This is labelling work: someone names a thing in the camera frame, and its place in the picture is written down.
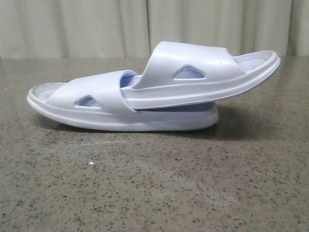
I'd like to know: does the light blue slipper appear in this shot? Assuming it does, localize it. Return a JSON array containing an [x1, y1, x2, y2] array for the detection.
[[27, 70, 219, 131], [120, 42, 280, 110]]

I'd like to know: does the pale green curtain backdrop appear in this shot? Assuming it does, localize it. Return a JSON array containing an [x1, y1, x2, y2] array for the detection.
[[0, 0, 309, 58]]

